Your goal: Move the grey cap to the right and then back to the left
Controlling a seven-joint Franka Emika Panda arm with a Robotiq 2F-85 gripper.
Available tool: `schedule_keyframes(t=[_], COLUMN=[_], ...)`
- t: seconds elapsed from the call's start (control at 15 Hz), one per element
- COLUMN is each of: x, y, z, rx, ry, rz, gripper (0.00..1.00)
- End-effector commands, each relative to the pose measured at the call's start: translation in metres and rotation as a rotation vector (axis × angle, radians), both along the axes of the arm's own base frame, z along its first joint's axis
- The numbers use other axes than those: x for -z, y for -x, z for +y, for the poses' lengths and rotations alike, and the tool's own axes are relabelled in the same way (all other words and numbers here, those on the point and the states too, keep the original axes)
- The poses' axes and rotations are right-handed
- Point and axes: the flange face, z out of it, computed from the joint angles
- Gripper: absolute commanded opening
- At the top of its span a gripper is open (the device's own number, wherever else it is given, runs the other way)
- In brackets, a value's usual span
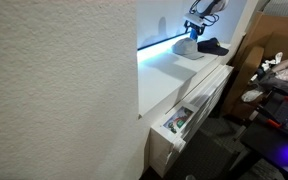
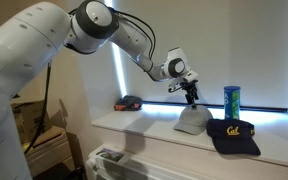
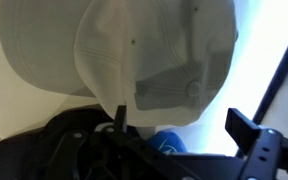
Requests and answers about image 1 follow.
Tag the photo card with white border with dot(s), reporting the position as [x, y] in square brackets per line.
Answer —
[178, 119]

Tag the white crumpled paper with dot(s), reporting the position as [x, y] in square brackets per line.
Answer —
[272, 60]

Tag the white crumpled cloth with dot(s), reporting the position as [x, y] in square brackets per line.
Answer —
[251, 95]

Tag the large brown cardboard box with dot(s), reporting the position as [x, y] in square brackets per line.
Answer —
[274, 33]

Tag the navy Cal baseball cap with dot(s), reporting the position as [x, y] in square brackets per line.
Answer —
[214, 47]

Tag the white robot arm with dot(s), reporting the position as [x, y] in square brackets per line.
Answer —
[214, 6]

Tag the grey baseball cap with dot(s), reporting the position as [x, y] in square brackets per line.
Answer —
[187, 48]

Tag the black perforated robot table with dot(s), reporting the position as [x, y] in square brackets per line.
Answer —
[277, 140]

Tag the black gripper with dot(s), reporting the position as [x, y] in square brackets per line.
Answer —
[194, 26]

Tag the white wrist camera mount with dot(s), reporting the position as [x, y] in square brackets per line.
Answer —
[194, 19]

